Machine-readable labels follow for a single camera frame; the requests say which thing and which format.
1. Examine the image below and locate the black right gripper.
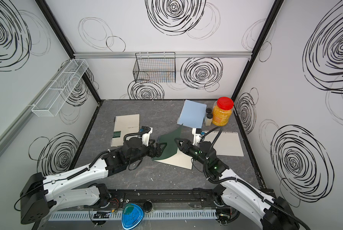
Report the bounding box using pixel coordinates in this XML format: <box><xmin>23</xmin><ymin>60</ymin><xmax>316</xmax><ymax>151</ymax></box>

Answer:
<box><xmin>174</xmin><ymin>138</ymin><xmax>209</xmax><ymax>168</ymax></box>

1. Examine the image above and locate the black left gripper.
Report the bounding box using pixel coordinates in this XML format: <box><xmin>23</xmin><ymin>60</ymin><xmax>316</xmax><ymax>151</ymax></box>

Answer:
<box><xmin>127</xmin><ymin>139</ymin><xmax>168</xmax><ymax>166</ymax></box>

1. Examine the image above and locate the green spiral notepad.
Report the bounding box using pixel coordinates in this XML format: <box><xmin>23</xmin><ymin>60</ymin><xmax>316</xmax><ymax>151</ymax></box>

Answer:
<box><xmin>152</xmin><ymin>126</ymin><xmax>192</xmax><ymax>170</ymax></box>

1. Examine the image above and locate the light blue spiral notebook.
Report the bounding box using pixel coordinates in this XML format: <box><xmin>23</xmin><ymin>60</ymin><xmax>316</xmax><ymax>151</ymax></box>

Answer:
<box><xmin>177</xmin><ymin>100</ymin><xmax>207</xmax><ymax>128</ymax></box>

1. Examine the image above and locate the torn lined paper page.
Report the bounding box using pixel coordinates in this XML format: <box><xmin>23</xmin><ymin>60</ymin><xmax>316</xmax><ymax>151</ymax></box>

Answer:
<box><xmin>213</xmin><ymin>132</ymin><xmax>244</xmax><ymax>157</ymax></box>

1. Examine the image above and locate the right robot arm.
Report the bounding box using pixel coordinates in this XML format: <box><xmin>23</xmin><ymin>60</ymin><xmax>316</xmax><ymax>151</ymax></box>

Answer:
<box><xmin>174</xmin><ymin>138</ymin><xmax>309</xmax><ymax>230</ymax></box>

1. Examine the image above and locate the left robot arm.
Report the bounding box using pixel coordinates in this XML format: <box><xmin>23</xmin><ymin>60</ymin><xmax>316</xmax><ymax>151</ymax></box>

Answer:
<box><xmin>18</xmin><ymin>137</ymin><xmax>167</xmax><ymax>224</ymax></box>

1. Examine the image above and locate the beige powder spice bottle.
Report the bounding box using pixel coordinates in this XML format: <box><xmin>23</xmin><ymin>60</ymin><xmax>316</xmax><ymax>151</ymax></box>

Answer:
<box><xmin>205</xmin><ymin>113</ymin><xmax>213</xmax><ymax>126</ymax></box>

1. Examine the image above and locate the beige spiral notebook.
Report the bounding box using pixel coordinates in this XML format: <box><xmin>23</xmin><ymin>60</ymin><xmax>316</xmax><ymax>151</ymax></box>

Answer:
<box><xmin>111</xmin><ymin>114</ymin><xmax>139</xmax><ymax>147</ymax></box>

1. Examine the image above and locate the corn flakes jar red lid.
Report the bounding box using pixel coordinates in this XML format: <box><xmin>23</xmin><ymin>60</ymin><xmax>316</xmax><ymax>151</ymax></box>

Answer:
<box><xmin>212</xmin><ymin>97</ymin><xmax>234</xmax><ymax>127</ymax></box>

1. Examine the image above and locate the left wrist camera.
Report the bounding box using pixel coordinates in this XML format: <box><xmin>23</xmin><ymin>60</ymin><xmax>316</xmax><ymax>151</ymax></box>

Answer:
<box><xmin>141</xmin><ymin>126</ymin><xmax>153</xmax><ymax>147</ymax></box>

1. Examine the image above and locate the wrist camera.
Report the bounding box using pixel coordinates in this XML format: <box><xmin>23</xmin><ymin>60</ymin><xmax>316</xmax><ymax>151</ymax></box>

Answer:
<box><xmin>192</xmin><ymin>128</ymin><xmax>205</xmax><ymax>146</ymax></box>
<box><xmin>141</xmin><ymin>126</ymin><xmax>153</xmax><ymax>147</ymax></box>

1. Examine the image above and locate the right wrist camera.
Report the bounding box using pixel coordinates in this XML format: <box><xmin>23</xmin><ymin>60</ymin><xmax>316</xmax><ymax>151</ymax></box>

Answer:
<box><xmin>192</xmin><ymin>128</ymin><xmax>205</xmax><ymax>146</ymax></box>

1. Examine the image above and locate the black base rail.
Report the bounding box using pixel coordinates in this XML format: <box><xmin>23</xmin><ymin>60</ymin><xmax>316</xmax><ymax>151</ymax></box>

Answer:
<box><xmin>93</xmin><ymin>188</ymin><xmax>229</xmax><ymax>209</ymax></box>

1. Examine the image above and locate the black wire wall basket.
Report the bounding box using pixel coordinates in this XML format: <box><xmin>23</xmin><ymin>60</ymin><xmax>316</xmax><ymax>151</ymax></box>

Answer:
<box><xmin>133</xmin><ymin>52</ymin><xmax>176</xmax><ymax>83</ymax></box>

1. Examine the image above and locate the white slotted cable duct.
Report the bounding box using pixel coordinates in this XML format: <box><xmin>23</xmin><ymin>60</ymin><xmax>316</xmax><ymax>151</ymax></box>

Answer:
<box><xmin>47</xmin><ymin>209</ymin><xmax>218</xmax><ymax>222</ymax></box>

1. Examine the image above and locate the white wire wall shelf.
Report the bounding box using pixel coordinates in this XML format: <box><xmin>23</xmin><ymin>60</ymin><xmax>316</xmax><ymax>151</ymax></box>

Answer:
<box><xmin>31</xmin><ymin>59</ymin><xmax>89</xmax><ymax>117</ymax></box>

